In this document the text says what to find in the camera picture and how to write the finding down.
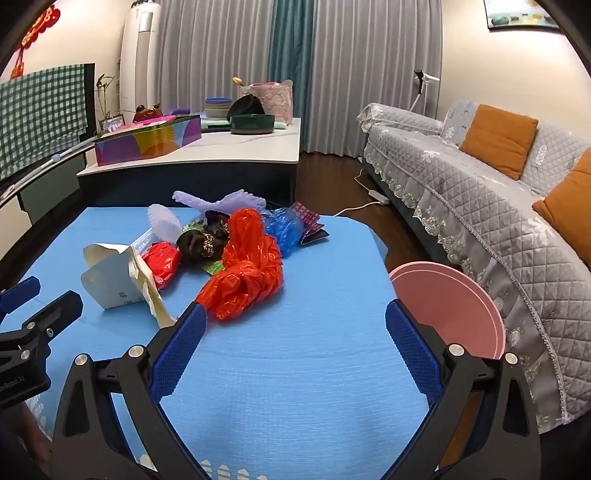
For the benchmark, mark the orange cushion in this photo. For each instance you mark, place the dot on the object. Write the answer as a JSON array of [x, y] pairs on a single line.
[[500, 139], [567, 208]]

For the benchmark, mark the pink lace basket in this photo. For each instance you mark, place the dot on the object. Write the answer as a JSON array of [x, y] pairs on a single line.
[[276, 98]]

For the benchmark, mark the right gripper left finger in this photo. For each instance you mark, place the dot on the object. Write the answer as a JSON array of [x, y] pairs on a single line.
[[88, 440]]

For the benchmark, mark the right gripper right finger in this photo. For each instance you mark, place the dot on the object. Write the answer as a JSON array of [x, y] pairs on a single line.
[[481, 422]]

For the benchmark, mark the white standing air conditioner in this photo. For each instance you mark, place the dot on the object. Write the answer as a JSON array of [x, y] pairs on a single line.
[[137, 65]]

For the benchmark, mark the green panda snack wrapper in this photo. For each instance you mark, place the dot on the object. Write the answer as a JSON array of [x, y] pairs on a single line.
[[210, 267]]

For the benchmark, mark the brown hair scrunchie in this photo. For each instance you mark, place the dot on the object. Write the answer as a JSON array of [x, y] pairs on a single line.
[[199, 246]]

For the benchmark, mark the colourful gift box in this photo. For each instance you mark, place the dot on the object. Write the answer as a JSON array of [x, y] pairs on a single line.
[[148, 139]]

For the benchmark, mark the black hair band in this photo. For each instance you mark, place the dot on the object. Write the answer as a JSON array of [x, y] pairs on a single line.
[[216, 220]]

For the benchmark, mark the pink plastic trash bin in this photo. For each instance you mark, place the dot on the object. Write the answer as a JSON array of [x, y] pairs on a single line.
[[453, 304]]

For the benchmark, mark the white marble coffee table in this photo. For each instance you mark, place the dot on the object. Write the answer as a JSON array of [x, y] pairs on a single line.
[[210, 168]]

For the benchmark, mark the stacked coloured bowls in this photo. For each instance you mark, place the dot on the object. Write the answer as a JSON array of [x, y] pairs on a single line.
[[217, 107]]

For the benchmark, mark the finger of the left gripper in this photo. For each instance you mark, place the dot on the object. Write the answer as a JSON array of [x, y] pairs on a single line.
[[19, 294], [46, 324]]

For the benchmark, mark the white power strip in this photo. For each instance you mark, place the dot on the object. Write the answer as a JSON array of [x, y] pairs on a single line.
[[379, 197]]

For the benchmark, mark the small red plastic bag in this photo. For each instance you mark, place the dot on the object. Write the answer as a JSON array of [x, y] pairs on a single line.
[[163, 260]]

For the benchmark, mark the grey curtain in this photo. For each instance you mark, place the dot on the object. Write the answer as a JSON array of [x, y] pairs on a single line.
[[365, 52]]

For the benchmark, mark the large red plastic bag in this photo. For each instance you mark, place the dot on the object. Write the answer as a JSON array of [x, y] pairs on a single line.
[[252, 269]]

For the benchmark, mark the far orange cushion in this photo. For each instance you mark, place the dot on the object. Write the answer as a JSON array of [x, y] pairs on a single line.
[[500, 139]]

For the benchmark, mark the near orange cushion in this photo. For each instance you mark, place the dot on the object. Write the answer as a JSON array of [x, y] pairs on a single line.
[[567, 208]]

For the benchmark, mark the white paper carton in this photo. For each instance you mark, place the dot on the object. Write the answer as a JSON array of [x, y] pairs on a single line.
[[116, 275]]

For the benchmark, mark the blue plastic bag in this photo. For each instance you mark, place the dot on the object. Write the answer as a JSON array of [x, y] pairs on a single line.
[[285, 226]]

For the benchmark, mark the dark green handbag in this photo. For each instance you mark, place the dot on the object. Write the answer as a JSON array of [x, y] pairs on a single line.
[[246, 116]]

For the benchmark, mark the television with checkered cloth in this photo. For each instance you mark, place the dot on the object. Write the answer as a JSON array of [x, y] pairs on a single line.
[[45, 112]]

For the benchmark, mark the white foam fruit net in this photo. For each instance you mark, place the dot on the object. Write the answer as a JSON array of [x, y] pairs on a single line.
[[164, 224]]

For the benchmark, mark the clear plastic zip bag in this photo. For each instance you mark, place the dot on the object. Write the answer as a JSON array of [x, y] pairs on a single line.
[[142, 243]]

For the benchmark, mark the mint green roll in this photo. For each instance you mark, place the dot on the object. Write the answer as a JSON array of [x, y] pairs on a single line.
[[208, 124]]

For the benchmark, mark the pink checkered black packet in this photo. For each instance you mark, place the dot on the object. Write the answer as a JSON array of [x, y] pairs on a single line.
[[314, 231]]

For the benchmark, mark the bamboo plant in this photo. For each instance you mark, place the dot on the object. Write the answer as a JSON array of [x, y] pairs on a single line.
[[102, 85]]

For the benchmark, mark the red wall decoration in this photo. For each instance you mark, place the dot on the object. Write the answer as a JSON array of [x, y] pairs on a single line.
[[45, 21]]

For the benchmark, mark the teal curtain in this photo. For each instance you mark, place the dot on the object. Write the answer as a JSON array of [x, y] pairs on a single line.
[[292, 41]]

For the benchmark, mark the grey quilted sofa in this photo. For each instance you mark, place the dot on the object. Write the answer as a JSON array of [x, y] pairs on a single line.
[[484, 222]]

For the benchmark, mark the small photo frame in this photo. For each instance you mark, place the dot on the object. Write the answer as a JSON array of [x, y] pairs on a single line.
[[111, 124]]

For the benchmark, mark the red teapot ornament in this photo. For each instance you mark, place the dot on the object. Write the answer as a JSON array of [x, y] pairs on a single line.
[[143, 113]]

